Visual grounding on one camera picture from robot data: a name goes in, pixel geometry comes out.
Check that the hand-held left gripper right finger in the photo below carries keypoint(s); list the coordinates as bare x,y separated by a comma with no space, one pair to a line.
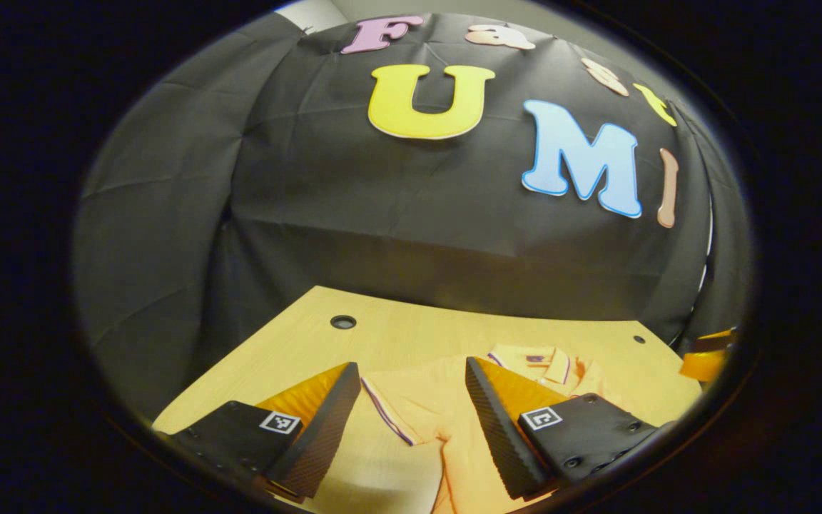
500,435

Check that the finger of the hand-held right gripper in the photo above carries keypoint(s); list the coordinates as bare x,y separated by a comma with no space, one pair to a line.
703,360

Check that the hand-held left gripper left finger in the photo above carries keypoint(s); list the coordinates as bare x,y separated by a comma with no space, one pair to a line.
325,428

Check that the orange T-shirt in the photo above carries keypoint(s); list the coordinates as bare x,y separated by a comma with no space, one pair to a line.
432,410

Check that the black backdrop cloth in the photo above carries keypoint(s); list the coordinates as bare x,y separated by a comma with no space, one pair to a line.
382,214

